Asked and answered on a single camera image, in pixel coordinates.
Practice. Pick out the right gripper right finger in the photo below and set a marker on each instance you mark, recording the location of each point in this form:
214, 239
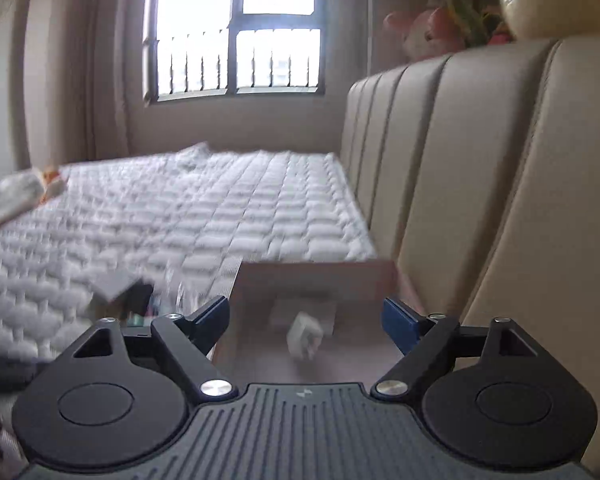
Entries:
489, 394

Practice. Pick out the pink plush toy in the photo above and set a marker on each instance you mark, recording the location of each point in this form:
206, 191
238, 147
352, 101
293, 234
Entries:
429, 34

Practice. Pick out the pink cardboard box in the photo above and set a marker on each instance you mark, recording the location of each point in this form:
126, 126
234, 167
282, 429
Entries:
345, 297

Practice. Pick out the window with dark frame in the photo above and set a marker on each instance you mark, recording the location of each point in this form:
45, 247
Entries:
195, 49

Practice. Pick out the beige curtain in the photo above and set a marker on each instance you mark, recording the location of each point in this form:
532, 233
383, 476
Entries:
71, 98

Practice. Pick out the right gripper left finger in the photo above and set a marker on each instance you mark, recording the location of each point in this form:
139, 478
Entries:
119, 395

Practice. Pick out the white plush toy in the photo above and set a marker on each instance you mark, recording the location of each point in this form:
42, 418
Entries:
28, 189

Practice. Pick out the white charger plug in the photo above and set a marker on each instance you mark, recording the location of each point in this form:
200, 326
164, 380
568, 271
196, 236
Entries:
304, 337

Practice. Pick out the white quilted mattress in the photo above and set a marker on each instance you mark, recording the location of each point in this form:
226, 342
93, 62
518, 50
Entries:
181, 222

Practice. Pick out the green artificial plant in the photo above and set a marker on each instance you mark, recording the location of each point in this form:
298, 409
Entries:
480, 24

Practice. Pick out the grey blue pink packet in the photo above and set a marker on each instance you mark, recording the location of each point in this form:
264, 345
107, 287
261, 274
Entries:
120, 294

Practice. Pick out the beige padded headboard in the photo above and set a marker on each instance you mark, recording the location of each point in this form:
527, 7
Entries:
478, 174

